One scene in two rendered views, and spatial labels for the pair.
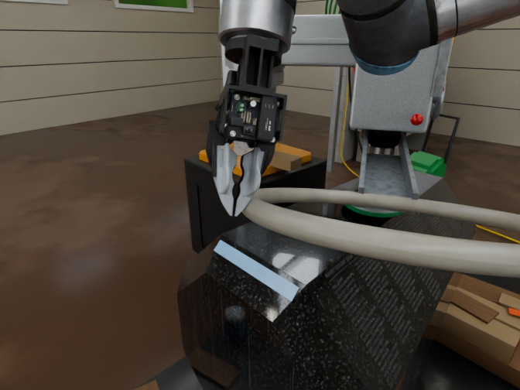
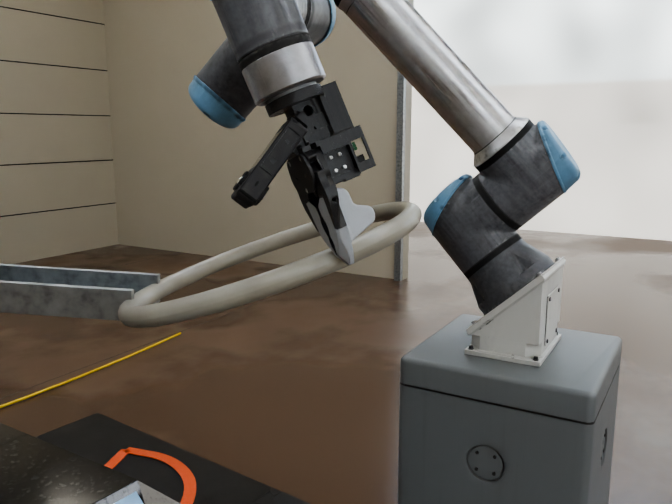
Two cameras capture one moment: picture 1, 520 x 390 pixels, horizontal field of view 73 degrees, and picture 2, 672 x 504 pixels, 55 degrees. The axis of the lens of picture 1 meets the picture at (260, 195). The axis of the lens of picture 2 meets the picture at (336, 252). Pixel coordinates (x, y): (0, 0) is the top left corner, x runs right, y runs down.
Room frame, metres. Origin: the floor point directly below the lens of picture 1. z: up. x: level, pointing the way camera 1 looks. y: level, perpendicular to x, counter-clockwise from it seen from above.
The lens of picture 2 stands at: (0.57, 0.79, 1.33)
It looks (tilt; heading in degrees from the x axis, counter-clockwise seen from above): 11 degrees down; 259
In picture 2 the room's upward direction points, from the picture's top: straight up
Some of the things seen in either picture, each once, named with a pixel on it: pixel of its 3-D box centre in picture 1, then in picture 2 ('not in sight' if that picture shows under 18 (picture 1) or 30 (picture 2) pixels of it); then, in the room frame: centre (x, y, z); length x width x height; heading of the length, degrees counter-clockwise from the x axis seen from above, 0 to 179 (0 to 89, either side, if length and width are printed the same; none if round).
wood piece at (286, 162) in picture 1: (280, 160); not in sight; (1.72, -0.11, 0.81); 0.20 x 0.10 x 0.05; 51
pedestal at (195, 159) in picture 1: (255, 215); not in sight; (1.94, 0.03, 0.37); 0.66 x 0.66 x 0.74; 43
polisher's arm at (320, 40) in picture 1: (292, 41); not in sight; (1.88, -0.16, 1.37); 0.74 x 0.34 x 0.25; 73
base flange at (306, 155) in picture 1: (254, 155); not in sight; (1.94, 0.03, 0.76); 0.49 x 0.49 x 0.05; 43
